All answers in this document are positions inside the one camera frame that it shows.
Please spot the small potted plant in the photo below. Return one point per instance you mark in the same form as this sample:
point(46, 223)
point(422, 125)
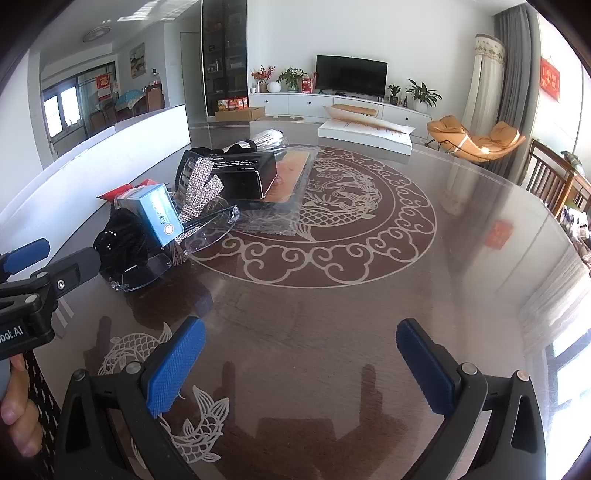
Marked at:
point(394, 92)

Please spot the black hair accessory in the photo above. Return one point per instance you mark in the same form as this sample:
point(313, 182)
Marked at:
point(120, 240)

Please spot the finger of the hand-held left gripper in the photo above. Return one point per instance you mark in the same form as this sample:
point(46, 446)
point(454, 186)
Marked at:
point(74, 270)
point(27, 256)

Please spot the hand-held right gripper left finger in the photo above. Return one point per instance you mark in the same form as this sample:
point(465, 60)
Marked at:
point(178, 364)

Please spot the wooden chair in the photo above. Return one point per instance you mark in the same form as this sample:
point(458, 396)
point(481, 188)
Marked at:
point(549, 180)

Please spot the red snack packet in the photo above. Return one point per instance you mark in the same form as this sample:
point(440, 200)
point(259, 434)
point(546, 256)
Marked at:
point(120, 191)

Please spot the red flowers in vase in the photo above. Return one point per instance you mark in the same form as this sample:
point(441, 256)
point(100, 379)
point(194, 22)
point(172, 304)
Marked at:
point(263, 74)

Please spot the white panel board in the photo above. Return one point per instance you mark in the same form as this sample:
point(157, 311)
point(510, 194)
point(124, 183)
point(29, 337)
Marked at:
point(92, 157)

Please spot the white television cabinet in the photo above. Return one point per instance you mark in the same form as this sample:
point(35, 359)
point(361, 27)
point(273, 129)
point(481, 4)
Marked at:
point(295, 99)

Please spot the rhinestone bow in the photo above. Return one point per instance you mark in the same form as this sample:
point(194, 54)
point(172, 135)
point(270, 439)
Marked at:
point(198, 184)

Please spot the black television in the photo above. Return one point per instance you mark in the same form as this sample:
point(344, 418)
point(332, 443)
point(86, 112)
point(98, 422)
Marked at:
point(351, 74)

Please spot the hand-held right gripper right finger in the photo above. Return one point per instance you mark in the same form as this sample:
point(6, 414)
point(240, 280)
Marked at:
point(429, 369)

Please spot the red wall hanging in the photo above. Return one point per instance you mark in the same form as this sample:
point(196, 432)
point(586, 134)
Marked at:
point(550, 78)

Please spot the clear plastic packet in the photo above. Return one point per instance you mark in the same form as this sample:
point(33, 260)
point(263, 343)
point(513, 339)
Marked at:
point(291, 180)

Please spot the round ceiling lamp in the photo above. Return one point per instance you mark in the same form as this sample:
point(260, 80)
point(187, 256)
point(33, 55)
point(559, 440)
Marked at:
point(97, 34)

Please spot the covered floor air conditioner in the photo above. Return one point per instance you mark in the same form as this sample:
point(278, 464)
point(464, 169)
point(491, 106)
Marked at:
point(482, 78)

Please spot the red door poster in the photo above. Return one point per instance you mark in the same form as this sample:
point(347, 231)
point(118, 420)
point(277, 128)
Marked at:
point(103, 86)

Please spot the black box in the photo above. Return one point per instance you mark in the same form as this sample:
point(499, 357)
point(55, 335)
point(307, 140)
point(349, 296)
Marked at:
point(244, 173)

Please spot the clear safety glasses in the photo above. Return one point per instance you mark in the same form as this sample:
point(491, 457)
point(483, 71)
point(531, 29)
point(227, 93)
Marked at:
point(207, 236)

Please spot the person's left hand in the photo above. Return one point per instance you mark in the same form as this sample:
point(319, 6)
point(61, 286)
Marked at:
point(21, 415)

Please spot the dark tinted glasses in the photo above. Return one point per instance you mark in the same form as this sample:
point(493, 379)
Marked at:
point(138, 277)

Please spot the light blue box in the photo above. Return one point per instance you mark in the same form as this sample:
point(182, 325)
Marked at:
point(159, 214)

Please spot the red gift bag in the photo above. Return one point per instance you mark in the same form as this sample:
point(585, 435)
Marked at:
point(307, 84)

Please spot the cardboard box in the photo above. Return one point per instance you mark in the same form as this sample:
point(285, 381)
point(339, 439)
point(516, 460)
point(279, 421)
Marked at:
point(240, 114)

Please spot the blue food cover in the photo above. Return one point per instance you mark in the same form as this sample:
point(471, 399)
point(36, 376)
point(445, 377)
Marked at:
point(129, 98)

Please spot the white round vase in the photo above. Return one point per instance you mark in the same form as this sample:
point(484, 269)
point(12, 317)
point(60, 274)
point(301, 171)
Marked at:
point(274, 86)

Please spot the black knit gloves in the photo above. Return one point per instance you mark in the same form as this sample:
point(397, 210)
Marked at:
point(240, 148)

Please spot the orange lounge chair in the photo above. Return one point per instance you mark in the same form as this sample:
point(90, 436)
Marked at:
point(466, 141)

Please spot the black dotted cloth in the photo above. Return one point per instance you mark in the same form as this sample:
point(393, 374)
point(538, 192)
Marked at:
point(46, 415)

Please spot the large leafy potted plant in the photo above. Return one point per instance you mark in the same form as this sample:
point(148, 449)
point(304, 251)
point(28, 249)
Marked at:
point(422, 94)

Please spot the green potted plant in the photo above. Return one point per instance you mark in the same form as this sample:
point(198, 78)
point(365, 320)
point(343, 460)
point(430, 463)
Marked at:
point(291, 77)

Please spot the orange bench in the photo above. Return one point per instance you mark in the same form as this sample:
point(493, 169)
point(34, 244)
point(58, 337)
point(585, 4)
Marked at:
point(353, 110)

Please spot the wall painting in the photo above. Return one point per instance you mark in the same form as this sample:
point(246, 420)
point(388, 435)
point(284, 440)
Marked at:
point(137, 60)

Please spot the grey curtain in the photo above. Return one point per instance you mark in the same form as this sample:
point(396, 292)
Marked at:
point(519, 69)

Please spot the white flat box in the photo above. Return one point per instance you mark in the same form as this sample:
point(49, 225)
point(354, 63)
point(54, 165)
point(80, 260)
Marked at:
point(364, 134)

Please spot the dark glass display cabinet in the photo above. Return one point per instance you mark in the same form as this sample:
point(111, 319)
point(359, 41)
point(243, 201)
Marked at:
point(224, 55)

